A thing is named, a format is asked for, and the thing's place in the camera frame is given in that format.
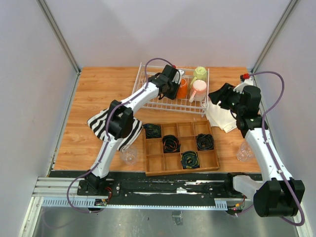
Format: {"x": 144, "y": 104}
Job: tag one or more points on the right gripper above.
{"x": 222, "y": 95}

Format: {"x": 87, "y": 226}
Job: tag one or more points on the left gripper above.
{"x": 173, "y": 96}

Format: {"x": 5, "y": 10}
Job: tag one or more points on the orange enamel mug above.
{"x": 182, "y": 91}

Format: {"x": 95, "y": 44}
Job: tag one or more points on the pink white mug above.
{"x": 198, "y": 90}

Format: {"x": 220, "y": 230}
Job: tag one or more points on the yellow-green mug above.
{"x": 200, "y": 73}

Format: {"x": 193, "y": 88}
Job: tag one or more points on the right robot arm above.
{"x": 279, "y": 194}

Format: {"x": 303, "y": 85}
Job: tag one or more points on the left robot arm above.
{"x": 119, "y": 120}

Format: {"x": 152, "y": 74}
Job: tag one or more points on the cream folded cloth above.
{"x": 219, "y": 117}

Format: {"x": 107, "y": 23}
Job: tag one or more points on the rolled belt top left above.
{"x": 152, "y": 130}

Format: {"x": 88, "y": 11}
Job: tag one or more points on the rolled belt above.
{"x": 152, "y": 130}
{"x": 205, "y": 142}
{"x": 189, "y": 160}
{"x": 171, "y": 144}

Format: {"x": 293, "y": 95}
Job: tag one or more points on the rolled belt right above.
{"x": 205, "y": 142}

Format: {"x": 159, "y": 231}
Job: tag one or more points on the rolled belt middle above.
{"x": 171, "y": 144}

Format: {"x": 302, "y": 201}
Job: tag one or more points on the wooden compartment tray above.
{"x": 160, "y": 163}

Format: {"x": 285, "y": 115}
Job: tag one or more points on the clear plastic cup right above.
{"x": 245, "y": 152}

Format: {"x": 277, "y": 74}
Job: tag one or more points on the clear plastic cup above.
{"x": 128, "y": 153}
{"x": 245, "y": 152}

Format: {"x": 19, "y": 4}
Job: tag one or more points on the rolled belt bottom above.
{"x": 189, "y": 160}

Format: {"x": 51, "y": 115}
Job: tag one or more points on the clear plastic cup left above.
{"x": 128, "y": 153}

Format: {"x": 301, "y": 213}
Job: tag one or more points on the black white striped cloth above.
{"x": 97, "y": 124}

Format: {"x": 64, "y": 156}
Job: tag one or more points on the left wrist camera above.
{"x": 178, "y": 76}

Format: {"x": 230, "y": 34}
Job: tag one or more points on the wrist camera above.
{"x": 178, "y": 76}
{"x": 246, "y": 79}

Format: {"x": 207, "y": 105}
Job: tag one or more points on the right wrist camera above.
{"x": 246, "y": 79}

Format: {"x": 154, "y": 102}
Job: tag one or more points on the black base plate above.
{"x": 137, "y": 189}

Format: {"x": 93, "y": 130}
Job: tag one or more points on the aluminium rail frame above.
{"x": 56, "y": 210}

